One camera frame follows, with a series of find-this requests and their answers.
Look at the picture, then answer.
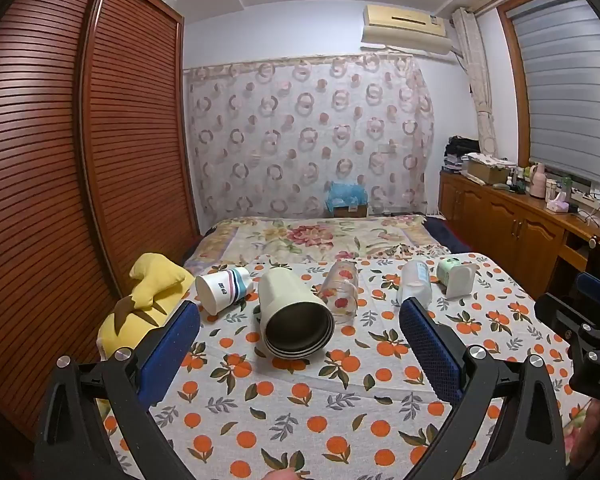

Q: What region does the wall air conditioner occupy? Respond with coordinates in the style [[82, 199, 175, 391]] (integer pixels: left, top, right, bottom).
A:
[[360, 4, 454, 56]]

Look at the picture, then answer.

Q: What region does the green and white cup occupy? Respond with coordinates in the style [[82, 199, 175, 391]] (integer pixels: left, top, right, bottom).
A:
[[436, 256, 480, 297]]

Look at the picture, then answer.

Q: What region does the orange fruit print tablecloth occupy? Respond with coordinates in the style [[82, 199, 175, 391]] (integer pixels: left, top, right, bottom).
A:
[[99, 254, 597, 480]]

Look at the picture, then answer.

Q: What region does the pile of dark clothes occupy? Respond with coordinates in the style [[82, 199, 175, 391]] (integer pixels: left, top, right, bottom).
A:
[[443, 135, 482, 174]]

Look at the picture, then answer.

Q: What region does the floral blanket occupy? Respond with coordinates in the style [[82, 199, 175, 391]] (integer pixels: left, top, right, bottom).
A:
[[182, 214, 454, 274]]

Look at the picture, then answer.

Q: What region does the large cream cup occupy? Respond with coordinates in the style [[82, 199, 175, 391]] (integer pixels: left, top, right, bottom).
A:
[[253, 267, 336, 360]]

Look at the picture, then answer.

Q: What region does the beige side curtain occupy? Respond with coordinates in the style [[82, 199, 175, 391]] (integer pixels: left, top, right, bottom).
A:
[[450, 7, 499, 159]]

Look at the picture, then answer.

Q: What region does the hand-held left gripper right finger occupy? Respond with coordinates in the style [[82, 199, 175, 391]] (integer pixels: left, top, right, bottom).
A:
[[399, 297, 569, 480]]

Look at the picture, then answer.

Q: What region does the pink thermos bottle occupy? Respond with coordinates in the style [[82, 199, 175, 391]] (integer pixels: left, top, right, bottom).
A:
[[529, 162, 547, 197]]

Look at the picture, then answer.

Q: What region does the cardboard box with blue packets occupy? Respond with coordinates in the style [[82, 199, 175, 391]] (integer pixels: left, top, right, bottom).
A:
[[324, 180, 370, 219]]

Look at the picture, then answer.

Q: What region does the open cardboard box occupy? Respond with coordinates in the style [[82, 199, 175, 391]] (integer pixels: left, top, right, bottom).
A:
[[466, 155, 512, 185]]

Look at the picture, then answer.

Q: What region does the yellow plush toy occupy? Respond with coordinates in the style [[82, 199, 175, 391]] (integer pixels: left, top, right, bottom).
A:
[[97, 253, 199, 362]]

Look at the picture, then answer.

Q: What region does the clear printed glass cup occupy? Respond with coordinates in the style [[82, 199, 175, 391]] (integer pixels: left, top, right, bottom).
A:
[[314, 260, 361, 325]]

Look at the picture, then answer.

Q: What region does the wooden slatted wardrobe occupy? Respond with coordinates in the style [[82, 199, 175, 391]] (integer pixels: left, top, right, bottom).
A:
[[0, 0, 202, 443]]

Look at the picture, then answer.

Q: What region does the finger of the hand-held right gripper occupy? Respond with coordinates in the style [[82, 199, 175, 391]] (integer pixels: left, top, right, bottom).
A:
[[534, 292, 588, 343], [575, 272, 600, 308]]

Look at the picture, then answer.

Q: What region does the wooden sideboard cabinet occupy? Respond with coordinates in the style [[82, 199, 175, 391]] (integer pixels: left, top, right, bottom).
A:
[[438, 167, 600, 302]]

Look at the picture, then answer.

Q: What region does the translucent plastic cup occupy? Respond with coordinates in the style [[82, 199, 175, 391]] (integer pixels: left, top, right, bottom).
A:
[[396, 260, 434, 307]]

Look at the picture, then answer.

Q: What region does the grey window blind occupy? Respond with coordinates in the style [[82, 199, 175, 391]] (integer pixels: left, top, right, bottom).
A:
[[504, 0, 600, 187]]

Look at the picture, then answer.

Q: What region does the white striped paper cup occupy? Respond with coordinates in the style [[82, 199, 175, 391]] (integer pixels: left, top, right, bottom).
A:
[[195, 267, 255, 317]]

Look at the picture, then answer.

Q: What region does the sheer circle pattern curtain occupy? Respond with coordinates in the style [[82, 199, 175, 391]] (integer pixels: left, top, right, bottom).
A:
[[184, 52, 437, 222]]

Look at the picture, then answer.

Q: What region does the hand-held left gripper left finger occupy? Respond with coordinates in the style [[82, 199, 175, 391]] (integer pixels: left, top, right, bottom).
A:
[[32, 300, 201, 480]]

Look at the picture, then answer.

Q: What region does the person's right hand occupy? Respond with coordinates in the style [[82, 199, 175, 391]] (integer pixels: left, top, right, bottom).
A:
[[570, 400, 600, 467]]

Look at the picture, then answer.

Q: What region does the white power strip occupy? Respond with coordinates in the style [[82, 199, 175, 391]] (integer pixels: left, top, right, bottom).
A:
[[571, 187, 600, 207]]

